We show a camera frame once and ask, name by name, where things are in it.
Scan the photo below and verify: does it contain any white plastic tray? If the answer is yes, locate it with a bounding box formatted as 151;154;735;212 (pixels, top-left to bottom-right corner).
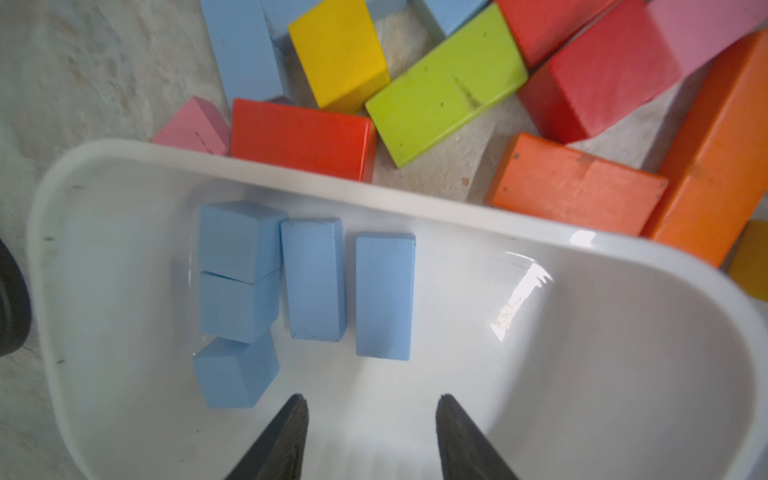
27;139;767;479

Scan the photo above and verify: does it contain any yellow cube upper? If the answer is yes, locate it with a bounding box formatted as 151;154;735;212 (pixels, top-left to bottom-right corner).
289;0;391;114

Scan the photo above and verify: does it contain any long orange block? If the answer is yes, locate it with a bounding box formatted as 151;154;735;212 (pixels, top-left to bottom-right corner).
642;30;767;267

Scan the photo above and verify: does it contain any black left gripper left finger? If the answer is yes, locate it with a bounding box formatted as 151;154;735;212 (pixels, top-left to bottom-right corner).
226;394;309;480

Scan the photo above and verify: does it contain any green block upper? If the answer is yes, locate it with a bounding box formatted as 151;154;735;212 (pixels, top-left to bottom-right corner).
365;2;529;168

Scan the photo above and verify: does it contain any yellow cube front left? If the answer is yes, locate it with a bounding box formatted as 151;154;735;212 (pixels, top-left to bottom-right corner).
728;220;768;302

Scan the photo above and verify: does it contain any short orange block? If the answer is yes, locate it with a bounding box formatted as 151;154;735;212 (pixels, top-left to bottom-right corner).
485;133;668;236

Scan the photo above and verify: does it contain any pink block upper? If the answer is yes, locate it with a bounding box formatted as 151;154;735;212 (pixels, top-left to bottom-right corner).
151;96;231;156

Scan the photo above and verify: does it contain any yellow cube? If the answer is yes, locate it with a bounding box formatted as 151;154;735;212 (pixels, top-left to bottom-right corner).
289;0;391;114
728;220;768;302

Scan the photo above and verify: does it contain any pink block centre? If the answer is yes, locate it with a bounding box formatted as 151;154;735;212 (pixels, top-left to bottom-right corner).
646;0;767;77

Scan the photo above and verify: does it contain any red block centre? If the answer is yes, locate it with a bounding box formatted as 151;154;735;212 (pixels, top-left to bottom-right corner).
517;1;681;144

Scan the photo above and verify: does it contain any pink block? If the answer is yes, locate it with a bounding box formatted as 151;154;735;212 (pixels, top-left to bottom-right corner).
646;0;767;77
151;96;231;156

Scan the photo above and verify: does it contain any red block by tray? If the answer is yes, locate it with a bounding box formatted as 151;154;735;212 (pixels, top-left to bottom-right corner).
231;98;377;183

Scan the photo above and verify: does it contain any black microphone stand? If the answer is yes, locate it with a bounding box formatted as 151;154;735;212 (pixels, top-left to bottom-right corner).
0;242;32;356

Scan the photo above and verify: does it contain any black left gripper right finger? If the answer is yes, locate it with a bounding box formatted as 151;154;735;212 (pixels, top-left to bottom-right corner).
436;394;519;480

